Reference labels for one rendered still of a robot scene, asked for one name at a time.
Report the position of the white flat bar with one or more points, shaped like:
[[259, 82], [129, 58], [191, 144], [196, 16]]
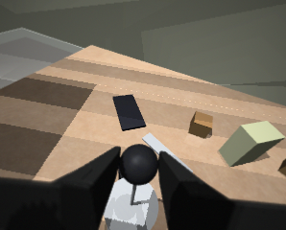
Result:
[[152, 142]]

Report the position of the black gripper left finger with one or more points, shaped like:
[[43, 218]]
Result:
[[75, 201]]

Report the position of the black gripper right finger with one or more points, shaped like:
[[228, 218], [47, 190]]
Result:
[[191, 204]]

